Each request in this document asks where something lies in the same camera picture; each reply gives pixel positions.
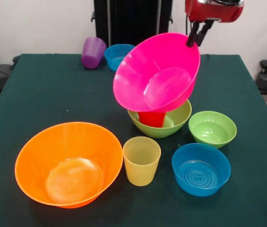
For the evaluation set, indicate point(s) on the large pink plastic bowl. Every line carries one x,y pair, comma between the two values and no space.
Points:
147,71

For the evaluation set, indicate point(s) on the orange plastic bowl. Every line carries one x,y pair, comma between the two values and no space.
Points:
69,165

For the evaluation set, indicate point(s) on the large green plastic bowl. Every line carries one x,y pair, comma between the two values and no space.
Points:
178,120

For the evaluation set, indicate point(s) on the small green plastic bowl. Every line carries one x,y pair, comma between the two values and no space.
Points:
212,130

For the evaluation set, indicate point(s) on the blue plastic bowl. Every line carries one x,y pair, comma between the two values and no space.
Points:
201,172
114,54

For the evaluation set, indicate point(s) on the red plastic cup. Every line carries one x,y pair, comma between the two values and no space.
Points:
151,119

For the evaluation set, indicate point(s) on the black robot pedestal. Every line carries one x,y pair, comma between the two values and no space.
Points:
133,21

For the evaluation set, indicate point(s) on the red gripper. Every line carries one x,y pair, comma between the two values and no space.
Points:
214,11

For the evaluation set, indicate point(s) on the dark green table cloth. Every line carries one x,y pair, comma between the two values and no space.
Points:
230,189

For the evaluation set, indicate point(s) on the purple plastic cup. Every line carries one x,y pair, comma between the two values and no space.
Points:
92,54

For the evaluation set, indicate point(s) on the yellow plastic cup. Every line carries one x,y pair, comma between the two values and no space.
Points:
141,170

